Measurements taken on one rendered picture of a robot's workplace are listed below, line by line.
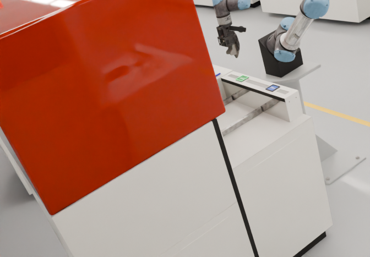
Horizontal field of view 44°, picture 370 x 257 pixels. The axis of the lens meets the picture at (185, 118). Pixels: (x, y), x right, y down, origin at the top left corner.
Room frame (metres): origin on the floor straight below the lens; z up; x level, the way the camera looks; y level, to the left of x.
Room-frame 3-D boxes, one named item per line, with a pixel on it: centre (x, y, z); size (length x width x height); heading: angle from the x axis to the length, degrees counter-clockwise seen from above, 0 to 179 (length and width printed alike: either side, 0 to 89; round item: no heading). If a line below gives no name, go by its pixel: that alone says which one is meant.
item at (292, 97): (2.29, -0.43, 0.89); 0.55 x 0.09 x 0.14; 24
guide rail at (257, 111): (2.12, -0.18, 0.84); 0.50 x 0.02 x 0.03; 114
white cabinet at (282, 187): (2.32, -0.14, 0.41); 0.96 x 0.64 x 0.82; 24
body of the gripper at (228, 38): (2.40, -0.36, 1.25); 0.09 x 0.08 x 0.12; 114
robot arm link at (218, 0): (2.40, -0.37, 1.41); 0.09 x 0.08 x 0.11; 57
